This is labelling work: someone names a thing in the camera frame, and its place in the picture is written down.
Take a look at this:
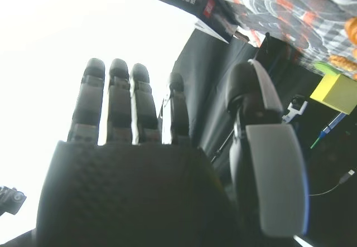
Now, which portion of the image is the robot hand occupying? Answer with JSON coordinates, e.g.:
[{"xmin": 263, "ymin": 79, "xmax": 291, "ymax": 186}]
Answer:
[{"xmin": 0, "ymin": 58, "xmax": 311, "ymax": 247}]

